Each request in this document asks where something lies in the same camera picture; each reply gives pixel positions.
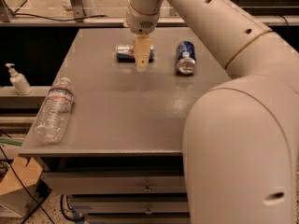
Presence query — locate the white pump dispenser bottle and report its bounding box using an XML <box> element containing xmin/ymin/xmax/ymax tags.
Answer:
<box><xmin>6</xmin><ymin>63</ymin><xmax>32</xmax><ymax>96</ymax></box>

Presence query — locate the bottom grey drawer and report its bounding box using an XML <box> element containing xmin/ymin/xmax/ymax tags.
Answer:
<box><xmin>87</xmin><ymin>213</ymin><xmax>191</xmax><ymax>224</ymax></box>

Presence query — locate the grey drawer cabinet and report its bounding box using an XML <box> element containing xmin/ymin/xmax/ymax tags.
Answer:
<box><xmin>18</xmin><ymin>26</ymin><xmax>232</xmax><ymax>224</ymax></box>

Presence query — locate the black cable on ledge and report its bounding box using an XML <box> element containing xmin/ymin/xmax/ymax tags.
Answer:
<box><xmin>0</xmin><ymin>0</ymin><xmax>108</xmax><ymax>22</ymax></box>

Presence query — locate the left metal bracket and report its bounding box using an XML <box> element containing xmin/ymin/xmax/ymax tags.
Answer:
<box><xmin>70</xmin><ymin>0</ymin><xmax>85</xmax><ymax>22</ymax></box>

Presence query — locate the red bull can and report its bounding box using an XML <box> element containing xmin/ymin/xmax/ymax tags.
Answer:
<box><xmin>115</xmin><ymin>44</ymin><xmax>154</xmax><ymax>63</ymax></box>

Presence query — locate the middle grey drawer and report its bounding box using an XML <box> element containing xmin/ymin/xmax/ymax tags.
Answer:
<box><xmin>69</xmin><ymin>193</ymin><xmax>189</xmax><ymax>214</ymax></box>

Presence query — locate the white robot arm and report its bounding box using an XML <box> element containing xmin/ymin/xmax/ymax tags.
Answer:
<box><xmin>126</xmin><ymin>0</ymin><xmax>299</xmax><ymax>224</ymax></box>

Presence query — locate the top grey drawer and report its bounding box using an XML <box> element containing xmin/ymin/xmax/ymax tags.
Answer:
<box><xmin>42</xmin><ymin>171</ymin><xmax>186</xmax><ymax>195</ymax></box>

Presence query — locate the black floor cable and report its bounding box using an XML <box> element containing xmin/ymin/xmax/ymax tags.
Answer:
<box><xmin>0</xmin><ymin>145</ymin><xmax>57</xmax><ymax>224</ymax></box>

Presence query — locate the grey drawer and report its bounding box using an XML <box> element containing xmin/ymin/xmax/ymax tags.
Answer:
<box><xmin>42</xmin><ymin>171</ymin><xmax>186</xmax><ymax>195</ymax></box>
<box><xmin>69</xmin><ymin>193</ymin><xmax>189</xmax><ymax>214</ymax></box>
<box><xmin>87</xmin><ymin>213</ymin><xmax>191</xmax><ymax>224</ymax></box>

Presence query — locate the blue pepsi can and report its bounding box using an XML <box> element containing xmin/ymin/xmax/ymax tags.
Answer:
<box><xmin>176</xmin><ymin>41</ymin><xmax>196</xmax><ymax>75</ymax></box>

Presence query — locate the cardboard box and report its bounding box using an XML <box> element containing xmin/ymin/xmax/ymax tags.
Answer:
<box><xmin>0</xmin><ymin>157</ymin><xmax>43</xmax><ymax>217</ymax></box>

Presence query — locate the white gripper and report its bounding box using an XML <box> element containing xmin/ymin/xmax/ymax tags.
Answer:
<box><xmin>125</xmin><ymin>2</ymin><xmax>161</xmax><ymax>72</ymax></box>

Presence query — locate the clear plastic water bottle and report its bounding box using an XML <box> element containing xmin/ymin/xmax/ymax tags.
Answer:
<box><xmin>34</xmin><ymin>77</ymin><xmax>74</xmax><ymax>143</ymax></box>

